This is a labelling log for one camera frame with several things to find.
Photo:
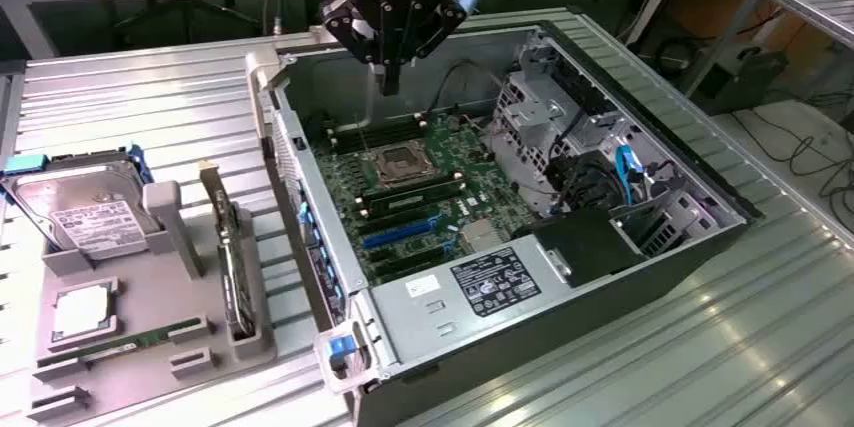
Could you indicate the CPU socket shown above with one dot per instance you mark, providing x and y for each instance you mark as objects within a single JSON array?
[{"x": 401, "y": 164}]

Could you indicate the open black PC case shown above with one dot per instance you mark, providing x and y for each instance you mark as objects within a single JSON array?
[{"x": 601, "y": 327}]

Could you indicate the installed RAM stick with label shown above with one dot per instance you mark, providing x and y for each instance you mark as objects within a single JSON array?
[{"x": 407, "y": 199}]

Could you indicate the black plastic shroud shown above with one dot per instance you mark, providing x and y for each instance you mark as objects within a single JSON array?
[{"x": 587, "y": 247}]

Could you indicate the grey power supply unit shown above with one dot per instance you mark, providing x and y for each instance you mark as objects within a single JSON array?
[{"x": 414, "y": 317}]

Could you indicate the blue case latch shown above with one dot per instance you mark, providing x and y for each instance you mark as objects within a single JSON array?
[{"x": 340, "y": 347}]

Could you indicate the blue expansion slot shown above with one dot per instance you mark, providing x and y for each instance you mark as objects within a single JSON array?
[{"x": 394, "y": 237}]

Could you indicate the hard disk with blue caddy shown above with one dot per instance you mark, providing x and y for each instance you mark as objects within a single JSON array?
[{"x": 74, "y": 202}]

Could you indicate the black equipment box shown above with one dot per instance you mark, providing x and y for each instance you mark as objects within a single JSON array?
[{"x": 741, "y": 82}]

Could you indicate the green RAM stick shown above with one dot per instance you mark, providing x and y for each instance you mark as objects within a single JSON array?
[{"x": 114, "y": 347}]

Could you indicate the graphics card with metal bracket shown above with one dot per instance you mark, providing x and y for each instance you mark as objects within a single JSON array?
[{"x": 230, "y": 247}]

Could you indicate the silver CPU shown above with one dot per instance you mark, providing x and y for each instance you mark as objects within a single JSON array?
[{"x": 80, "y": 312}]

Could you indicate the silver chipset heatsink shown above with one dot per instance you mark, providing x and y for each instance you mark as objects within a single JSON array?
[{"x": 483, "y": 237}]

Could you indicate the green motherboard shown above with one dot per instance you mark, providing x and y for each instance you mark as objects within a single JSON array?
[{"x": 467, "y": 182}]

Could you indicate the grey parts rack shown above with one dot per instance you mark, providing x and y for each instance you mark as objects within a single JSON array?
[{"x": 147, "y": 317}]

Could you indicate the metal disk bay cage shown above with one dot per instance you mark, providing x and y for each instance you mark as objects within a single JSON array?
[{"x": 527, "y": 112}]

